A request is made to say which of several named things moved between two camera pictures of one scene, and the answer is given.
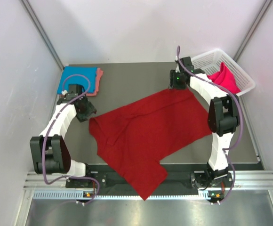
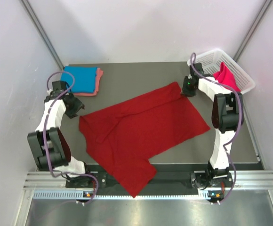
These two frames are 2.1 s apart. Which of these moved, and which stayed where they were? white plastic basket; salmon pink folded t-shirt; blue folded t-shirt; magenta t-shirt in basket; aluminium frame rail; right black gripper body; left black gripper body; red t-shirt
Moved: left black gripper body; red t-shirt; right black gripper body
Stayed: white plastic basket; blue folded t-shirt; magenta t-shirt in basket; salmon pink folded t-shirt; aluminium frame rail
